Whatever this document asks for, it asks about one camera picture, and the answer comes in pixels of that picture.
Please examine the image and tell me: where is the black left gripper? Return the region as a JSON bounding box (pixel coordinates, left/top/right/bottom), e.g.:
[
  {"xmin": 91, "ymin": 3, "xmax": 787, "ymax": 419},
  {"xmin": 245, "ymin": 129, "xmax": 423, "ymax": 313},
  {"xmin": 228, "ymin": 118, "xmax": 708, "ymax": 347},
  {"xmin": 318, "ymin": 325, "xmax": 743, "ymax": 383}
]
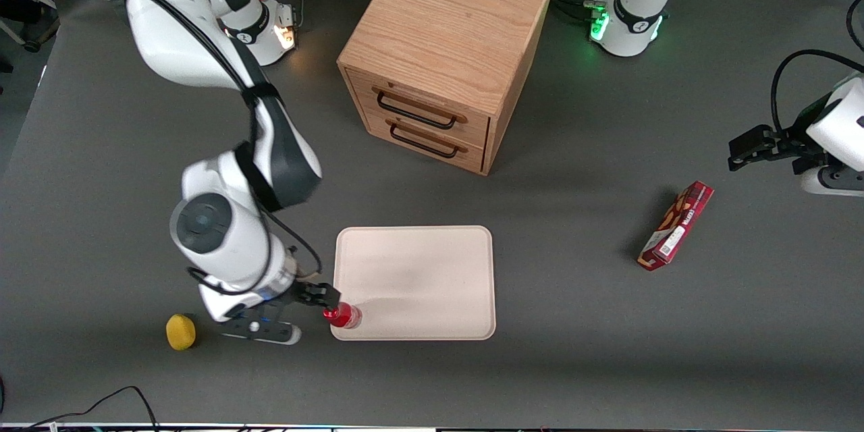
[{"xmin": 727, "ymin": 90, "xmax": 842, "ymax": 177}]

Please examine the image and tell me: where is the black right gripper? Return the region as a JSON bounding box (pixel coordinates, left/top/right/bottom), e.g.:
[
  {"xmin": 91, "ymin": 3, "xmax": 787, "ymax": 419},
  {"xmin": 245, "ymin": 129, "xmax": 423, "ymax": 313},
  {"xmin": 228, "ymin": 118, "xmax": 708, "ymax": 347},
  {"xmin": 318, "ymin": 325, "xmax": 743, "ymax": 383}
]
[{"xmin": 270, "ymin": 279, "xmax": 342, "ymax": 317}]

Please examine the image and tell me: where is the red coke bottle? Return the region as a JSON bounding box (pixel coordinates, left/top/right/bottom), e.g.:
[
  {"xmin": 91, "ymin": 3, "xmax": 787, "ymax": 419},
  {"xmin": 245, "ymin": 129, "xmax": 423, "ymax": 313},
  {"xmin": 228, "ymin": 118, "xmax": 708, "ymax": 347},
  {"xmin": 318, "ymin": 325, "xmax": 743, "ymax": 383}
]
[{"xmin": 322, "ymin": 301, "xmax": 363, "ymax": 331}]

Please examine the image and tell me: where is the beige plastic tray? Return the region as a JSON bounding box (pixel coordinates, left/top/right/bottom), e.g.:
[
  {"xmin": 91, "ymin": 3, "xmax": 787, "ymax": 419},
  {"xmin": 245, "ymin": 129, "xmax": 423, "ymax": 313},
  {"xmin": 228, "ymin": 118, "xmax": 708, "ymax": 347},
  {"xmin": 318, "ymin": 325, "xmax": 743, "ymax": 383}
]
[{"xmin": 330, "ymin": 225, "xmax": 497, "ymax": 342}]

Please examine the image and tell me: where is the red snack box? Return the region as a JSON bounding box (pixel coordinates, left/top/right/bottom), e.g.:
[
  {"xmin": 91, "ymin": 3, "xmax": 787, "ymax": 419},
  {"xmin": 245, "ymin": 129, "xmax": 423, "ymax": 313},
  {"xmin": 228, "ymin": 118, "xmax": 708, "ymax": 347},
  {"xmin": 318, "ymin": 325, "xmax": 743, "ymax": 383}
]
[{"xmin": 637, "ymin": 180, "xmax": 715, "ymax": 272}]

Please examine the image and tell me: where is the wooden drawer front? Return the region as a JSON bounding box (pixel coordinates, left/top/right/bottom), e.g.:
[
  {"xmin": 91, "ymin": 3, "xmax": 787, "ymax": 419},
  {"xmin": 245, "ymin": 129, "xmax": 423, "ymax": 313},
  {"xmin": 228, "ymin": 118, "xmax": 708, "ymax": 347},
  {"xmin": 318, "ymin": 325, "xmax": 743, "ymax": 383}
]
[
  {"xmin": 346, "ymin": 70, "xmax": 491, "ymax": 151},
  {"xmin": 363, "ymin": 113, "xmax": 487, "ymax": 173}
]

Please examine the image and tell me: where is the wooden drawer cabinet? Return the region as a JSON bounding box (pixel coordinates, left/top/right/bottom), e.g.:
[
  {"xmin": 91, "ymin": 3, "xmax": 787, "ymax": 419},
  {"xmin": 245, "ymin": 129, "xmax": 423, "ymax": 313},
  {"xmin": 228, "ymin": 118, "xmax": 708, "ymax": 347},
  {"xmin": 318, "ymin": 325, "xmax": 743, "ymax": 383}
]
[{"xmin": 337, "ymin": 0, "xmax": 556, "ymax": 177}]

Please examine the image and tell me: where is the black wheeled stand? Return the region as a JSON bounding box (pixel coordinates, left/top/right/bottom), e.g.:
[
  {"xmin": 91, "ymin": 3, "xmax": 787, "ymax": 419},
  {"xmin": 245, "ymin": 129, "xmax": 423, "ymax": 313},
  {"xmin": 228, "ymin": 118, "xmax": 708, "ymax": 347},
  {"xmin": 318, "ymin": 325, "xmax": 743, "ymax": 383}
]
[{"xmin": 0, "ymin": 0, "xmax": 68, "ymax": 55}]

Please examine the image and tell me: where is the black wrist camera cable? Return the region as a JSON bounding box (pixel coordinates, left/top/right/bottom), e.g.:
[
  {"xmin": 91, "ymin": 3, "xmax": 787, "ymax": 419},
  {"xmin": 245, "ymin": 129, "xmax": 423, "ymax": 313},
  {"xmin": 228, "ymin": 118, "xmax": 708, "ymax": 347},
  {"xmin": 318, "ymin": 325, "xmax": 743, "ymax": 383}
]
[
  {"xmin": 771, "ymin": 49, "xmax": 864, "ymax": 137},
  {"xmin": 76, "ymin": 0, "xmax": 324, "ymax": 298}
]

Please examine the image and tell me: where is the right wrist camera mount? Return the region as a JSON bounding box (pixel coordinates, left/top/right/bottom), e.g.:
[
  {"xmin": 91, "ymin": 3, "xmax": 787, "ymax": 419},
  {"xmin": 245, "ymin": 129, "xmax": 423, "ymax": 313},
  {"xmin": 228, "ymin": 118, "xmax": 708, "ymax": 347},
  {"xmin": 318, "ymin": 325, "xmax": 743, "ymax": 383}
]
[{"xmin": 219, "ymin": 313, "xmax": 303, "ymax": 347}]

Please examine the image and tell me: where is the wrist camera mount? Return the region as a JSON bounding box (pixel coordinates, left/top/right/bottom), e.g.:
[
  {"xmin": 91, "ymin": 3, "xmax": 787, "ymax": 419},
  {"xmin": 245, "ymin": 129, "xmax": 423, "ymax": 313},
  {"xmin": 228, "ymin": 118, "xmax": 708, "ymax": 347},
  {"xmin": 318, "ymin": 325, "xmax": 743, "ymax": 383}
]
[
  {"xmin": 801, "ymin": 166, "xmax": 864, "ymax": 198},
  {"xmin": 219, "ymin": 313, "xmax": 303, "ymax": 347}
]

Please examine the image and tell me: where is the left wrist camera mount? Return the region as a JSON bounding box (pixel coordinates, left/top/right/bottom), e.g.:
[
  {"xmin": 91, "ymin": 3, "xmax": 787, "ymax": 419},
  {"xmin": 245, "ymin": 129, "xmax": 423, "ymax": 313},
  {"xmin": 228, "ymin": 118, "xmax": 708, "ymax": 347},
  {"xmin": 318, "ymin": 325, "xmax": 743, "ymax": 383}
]
[{"xmin": 801, "ymin": 166, "xmax": 864, "ymax": 198}]

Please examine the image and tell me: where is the black cable at table edge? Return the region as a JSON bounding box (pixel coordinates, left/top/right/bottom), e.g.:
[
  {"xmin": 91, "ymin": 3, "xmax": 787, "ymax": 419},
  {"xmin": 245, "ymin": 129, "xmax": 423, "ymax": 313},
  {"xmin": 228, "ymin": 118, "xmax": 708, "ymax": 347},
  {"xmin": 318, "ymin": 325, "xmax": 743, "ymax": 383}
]
[{"xmin": 846, "ymin": 0, "xmax": 864, "ymax": 53}]

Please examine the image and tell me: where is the black metal drawer handle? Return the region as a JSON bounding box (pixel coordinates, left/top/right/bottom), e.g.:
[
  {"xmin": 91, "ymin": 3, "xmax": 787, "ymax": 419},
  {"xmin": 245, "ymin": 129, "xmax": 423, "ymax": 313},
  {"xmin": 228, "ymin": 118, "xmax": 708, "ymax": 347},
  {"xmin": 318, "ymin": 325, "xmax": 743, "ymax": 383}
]
[
  {"xmin": 376, "ymin": 90, "xmax": 458, "ymax": 130},
  {"xmin": 389, "ymin": 122, "xmax": 461, "ymax": 160}
]

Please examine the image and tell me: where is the thin black table cable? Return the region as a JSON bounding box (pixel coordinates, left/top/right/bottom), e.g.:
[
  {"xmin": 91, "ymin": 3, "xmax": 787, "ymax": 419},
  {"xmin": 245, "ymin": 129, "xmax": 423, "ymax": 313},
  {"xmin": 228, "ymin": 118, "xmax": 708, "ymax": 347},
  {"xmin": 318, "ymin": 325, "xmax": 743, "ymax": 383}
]
[{"xmin": 26, "ymin": 385, "xmax": 160, "ymax": 432}]

